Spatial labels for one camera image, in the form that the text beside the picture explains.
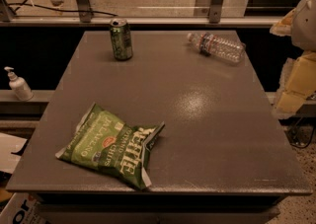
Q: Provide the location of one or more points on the white pump dispenser bottle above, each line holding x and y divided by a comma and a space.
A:
18, 85

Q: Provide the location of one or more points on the white paper sheet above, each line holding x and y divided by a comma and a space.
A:
9, 147

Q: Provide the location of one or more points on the green soda can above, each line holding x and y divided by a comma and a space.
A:
121, 39

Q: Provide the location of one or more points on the green jalapeno chip bag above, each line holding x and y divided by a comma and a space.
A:
105, 143

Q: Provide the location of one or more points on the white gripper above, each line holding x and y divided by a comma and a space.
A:
306, 24

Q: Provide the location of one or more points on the metal window rail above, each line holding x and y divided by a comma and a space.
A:
248, 21

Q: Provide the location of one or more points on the white cardboard box with letters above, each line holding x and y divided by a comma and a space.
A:
21, 209

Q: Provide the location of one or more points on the clear plastic water bottle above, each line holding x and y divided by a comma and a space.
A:
222, 48

